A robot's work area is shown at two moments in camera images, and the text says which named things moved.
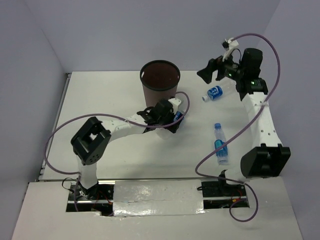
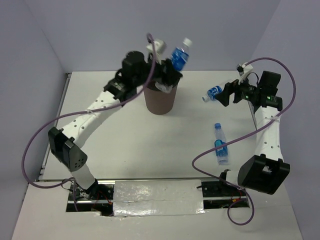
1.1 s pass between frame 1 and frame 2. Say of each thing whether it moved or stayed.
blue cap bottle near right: stayed
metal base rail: stayed
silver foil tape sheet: stayed
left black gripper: moved
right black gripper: moved
